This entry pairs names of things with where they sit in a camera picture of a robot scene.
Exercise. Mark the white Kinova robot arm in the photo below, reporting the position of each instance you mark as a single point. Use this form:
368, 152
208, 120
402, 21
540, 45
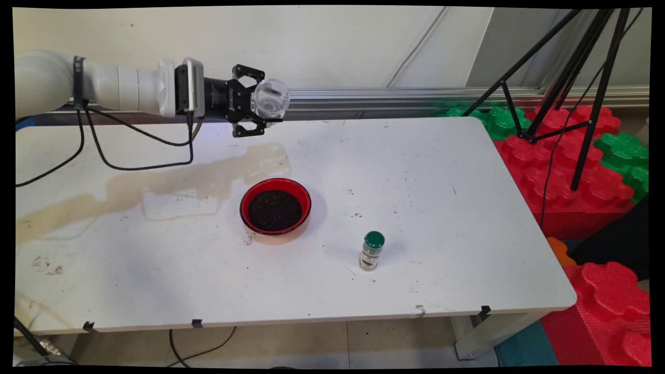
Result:
104, 85

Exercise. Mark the grey table leg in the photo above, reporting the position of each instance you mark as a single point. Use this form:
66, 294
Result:
483, 337

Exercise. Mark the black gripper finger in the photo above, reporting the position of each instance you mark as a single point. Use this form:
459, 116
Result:
258, 77
249, 127

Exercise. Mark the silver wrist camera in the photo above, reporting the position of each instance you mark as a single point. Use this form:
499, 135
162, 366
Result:
193, 88

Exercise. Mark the large red foam block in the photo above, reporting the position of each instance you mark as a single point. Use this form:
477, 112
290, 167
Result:
587, 208

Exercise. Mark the orange foam block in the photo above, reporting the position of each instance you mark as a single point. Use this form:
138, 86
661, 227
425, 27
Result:
560, 252

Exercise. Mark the black foam mat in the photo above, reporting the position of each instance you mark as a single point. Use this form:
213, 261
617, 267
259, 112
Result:
618, 244

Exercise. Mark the green foam block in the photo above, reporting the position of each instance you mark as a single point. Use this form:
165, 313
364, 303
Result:
501, 122
623, 150

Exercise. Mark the teal floor mat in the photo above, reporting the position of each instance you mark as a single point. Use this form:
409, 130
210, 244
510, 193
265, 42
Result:
524, 345

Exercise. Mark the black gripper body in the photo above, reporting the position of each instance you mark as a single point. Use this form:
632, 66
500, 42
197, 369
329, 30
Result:
226, 99

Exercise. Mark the red bowl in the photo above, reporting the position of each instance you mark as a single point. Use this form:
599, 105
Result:
297, 192

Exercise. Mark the black tripod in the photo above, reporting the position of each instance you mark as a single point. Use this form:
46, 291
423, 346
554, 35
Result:
601, 93

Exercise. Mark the aluminium wall rail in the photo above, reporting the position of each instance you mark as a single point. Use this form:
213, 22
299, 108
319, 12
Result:
363, 98

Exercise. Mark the dark seeds heap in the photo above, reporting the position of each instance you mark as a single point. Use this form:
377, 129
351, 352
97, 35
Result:
275, 212

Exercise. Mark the clear plastic jar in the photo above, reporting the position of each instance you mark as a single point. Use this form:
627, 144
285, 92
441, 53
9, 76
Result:
271, 98

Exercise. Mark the spice bottle green cap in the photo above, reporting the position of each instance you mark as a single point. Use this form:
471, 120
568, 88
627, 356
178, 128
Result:
371, 254

